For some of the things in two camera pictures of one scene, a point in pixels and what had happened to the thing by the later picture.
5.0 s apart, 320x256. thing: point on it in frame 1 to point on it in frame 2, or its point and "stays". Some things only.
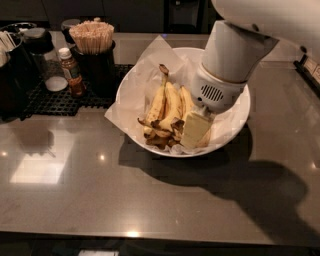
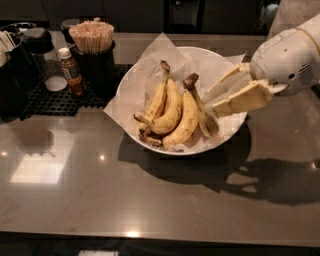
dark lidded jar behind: [65, 28] stays
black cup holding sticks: [97, 72] stays
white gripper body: [216, 92] to [286, 61]
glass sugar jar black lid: [40, 45] stays
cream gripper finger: [196, 130] to [257, 93]
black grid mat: [45, 101] stays
